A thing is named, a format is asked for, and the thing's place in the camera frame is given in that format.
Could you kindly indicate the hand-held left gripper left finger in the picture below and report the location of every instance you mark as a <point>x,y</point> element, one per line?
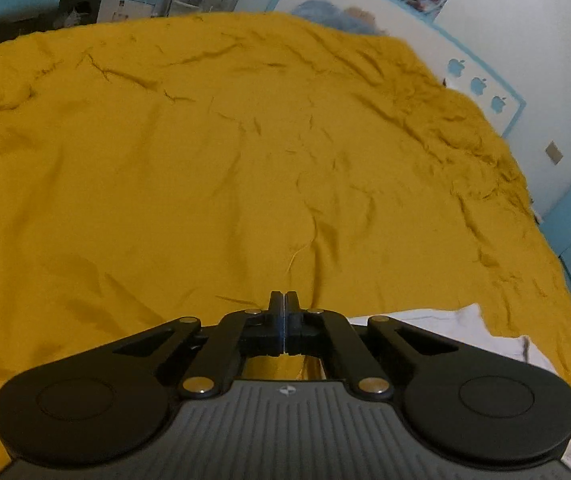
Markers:
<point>278,321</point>

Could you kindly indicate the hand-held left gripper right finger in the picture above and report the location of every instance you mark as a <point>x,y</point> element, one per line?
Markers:
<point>291,321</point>

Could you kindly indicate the white small garment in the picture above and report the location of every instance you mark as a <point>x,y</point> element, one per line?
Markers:
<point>465,321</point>

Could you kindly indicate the yellow bed blanket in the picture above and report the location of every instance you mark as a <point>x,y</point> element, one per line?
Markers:
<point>190,170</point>

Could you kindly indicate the blue pillow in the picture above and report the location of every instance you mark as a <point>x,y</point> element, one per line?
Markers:
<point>323,14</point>

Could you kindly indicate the brown plush toy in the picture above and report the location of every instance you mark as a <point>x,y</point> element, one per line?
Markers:
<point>363,14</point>

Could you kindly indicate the white headboard with blue trim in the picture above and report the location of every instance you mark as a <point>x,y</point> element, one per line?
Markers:
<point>415,30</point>

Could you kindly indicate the beige wall switch plate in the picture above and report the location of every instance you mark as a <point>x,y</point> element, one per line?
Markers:
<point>554,153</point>

